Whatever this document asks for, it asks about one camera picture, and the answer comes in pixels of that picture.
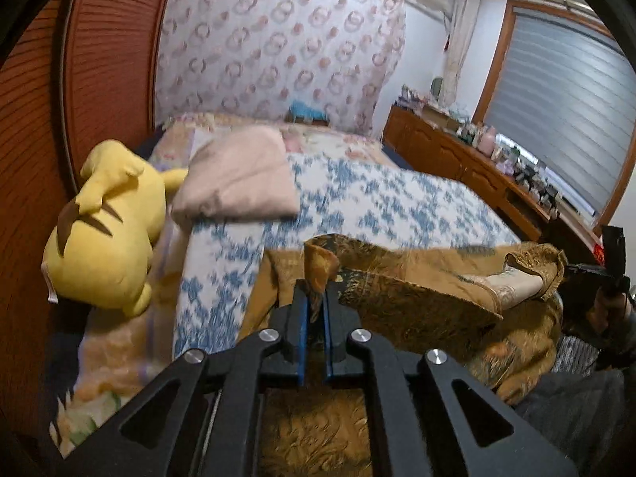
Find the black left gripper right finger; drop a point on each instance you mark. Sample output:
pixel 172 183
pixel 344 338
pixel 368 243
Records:
pixel 427 416

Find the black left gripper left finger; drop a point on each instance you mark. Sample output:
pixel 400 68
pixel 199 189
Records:
pixel 201 415

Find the golden brown patterned garment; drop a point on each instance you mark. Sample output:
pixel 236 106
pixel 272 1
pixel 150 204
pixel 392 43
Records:
pixel 495 310

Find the person's right hand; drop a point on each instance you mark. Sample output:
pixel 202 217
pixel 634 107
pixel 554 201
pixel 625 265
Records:
pixel 610 320

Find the blue floral white cloth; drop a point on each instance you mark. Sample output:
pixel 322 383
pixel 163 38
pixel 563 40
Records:
pixel 390 207

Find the long wooden sideboard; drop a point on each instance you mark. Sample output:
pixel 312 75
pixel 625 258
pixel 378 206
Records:
pixel 428 149

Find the pink jar on sideboard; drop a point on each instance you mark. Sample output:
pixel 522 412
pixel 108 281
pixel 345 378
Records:
pixel 487 141

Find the grey window blind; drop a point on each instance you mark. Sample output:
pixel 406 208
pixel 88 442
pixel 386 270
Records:
pixel 566 95

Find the yellow plush toy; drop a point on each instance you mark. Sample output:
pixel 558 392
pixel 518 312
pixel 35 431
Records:
pixel 101 249

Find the folded pink cloth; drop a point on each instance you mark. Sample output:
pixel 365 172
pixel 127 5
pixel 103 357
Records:
pixel 242 176

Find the blue item on box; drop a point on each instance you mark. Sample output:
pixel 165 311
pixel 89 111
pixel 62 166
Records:
pixel 298 112

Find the pink circle patterned curtain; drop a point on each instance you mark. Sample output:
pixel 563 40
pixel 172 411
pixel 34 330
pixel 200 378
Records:
pixel 256 58

